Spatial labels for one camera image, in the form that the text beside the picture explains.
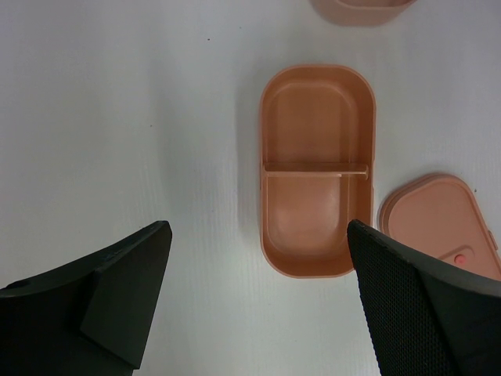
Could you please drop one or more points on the pink lunch box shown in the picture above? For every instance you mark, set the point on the pink lunch box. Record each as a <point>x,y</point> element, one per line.
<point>360,13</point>
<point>317,130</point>

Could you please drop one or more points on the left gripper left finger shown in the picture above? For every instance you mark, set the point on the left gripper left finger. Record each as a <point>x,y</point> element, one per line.
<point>91,316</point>

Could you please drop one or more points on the near pink lunch box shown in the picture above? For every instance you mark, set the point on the near pink lunch box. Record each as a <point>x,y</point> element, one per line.
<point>317,130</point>

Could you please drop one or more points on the far pink lunch box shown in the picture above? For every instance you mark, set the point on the far pink lunch box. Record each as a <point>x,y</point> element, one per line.
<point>360,13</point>

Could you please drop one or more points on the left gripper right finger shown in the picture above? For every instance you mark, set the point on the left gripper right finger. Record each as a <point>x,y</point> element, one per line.
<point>425,316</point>

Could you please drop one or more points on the centre pink box lid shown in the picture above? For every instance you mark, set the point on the centre pink box lid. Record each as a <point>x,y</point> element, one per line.
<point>438,215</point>

